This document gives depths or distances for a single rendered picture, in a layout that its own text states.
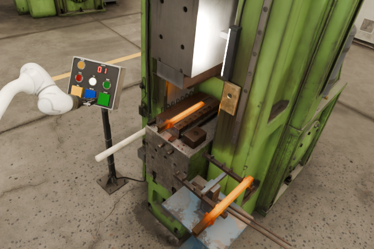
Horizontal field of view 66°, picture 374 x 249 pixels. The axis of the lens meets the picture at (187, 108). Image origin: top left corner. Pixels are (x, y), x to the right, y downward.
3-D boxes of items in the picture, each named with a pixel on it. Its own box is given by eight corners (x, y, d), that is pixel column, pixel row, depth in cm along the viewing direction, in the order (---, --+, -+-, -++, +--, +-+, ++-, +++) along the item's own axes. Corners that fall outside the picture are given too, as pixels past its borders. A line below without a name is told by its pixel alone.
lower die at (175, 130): (178, 139, 172) (179, 128, 167) (155, 123, 182) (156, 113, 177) (220, 111, 198) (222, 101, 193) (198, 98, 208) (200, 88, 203)
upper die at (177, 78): (182, 90, 150) (183, 74, 145) (156, 75, 161) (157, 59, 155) (229, 65, 177) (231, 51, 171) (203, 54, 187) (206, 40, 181)
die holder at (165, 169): (183, 204, 187) (189, 157, 161) (145, 172, 206) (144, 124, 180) (232, 160, 222) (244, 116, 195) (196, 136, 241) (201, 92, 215)
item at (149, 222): (165, 263, 202) (165, 263, 201) (115, 212, 231) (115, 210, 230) (201, 227, 226) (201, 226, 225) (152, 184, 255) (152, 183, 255)
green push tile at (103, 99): (107, 106, 182) (109, 95, 181) (97, 104, 183) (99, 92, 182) (109, 106, 183) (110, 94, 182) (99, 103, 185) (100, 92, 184)
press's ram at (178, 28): (204, 85, 138) (215, 0, 114) (150, 56, 157) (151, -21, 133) (250, 59, 164) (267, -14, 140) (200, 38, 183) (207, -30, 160)
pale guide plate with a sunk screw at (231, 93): (232, 115, 150) (239, 89, 140) (219, 108, 154) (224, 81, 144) (235, 114, 151) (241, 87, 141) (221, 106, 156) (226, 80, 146)
